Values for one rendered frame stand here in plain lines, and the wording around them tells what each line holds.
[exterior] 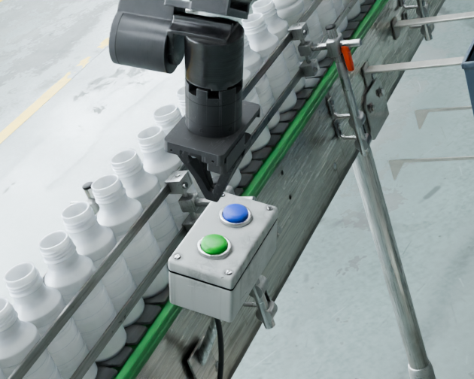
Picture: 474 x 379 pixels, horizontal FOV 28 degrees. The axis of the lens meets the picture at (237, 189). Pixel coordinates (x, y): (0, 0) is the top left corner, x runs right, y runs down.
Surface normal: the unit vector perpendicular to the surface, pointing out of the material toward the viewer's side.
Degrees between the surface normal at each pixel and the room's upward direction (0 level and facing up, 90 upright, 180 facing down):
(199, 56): 88
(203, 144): 20
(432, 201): 0
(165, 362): 90
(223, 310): 90
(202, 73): 91
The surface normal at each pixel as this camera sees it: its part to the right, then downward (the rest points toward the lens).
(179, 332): 0.87, -0.03
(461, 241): -0.29, -0.83
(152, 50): -0.29, 0.44
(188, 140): 0.02, -0.79
